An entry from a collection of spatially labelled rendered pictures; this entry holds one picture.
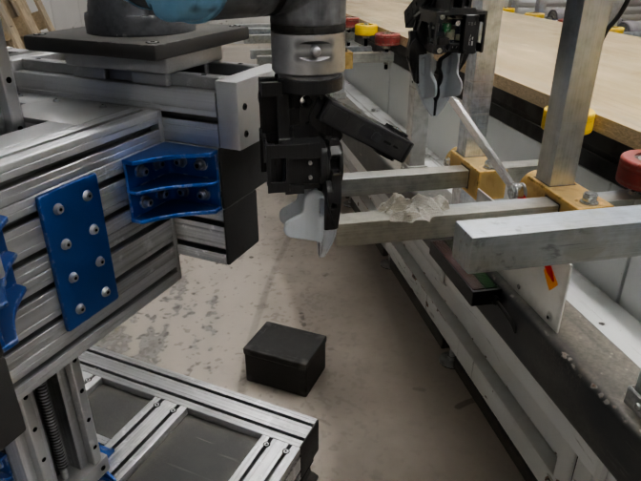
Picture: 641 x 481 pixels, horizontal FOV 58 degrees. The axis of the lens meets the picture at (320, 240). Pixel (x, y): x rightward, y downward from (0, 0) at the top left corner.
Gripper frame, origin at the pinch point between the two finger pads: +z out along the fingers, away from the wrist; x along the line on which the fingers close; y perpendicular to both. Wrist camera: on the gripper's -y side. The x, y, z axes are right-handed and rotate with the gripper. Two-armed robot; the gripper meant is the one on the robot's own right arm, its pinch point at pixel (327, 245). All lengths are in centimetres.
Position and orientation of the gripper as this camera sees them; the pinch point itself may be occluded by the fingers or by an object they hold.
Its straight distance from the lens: 69.3
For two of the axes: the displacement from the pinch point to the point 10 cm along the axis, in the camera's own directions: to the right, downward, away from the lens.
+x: 2.0, 4.4, -8.8
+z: 0.0, 8.9, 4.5
